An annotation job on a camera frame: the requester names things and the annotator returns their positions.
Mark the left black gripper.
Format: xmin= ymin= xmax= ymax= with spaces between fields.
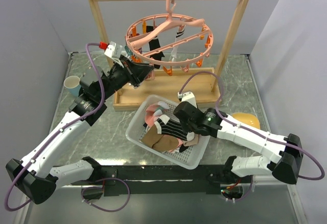
xmin=98 ymin=55 xmax=154 ymax=101

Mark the wooden hanger rack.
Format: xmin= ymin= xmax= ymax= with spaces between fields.
xmin=88 ymin=0 xmax=249 ymax=110

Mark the white plastic basket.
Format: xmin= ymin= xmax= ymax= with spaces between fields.
xmin=125 ymin=94 xmax=212 ymax=170

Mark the pink round clip hanger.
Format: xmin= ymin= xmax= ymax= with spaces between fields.
xmin=125 ymin=0 xmax=214 ymax=76

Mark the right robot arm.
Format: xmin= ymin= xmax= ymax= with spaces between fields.
xmin=173 ymin=101 xmax=303 ymax=185

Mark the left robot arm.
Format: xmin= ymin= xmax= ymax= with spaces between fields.
xmin=6 ymin=57 xmax=154 ymax=204

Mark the pile of socks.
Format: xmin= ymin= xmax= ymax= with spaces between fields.
xmin=141 ymin=101 xmax=199 ymax=153

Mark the yellow bowl on plate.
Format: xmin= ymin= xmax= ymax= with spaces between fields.
xmin=231 ymin=113 xmax=261 ymax=129

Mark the light blue mug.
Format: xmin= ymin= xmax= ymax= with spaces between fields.
xmin=63 ymin=76 xmax=81 ymax=97

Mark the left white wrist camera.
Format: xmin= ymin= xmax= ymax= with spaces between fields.
xmin=104 ymin=41 xmax=123 ymax=66

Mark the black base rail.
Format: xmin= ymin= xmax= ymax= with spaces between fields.
xmin=70 ymin=164 xmax=253 ymax=198

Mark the aluminium frame rail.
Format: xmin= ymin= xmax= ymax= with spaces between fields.
xmin=24 ymin=164 xmax=297 ymax=189

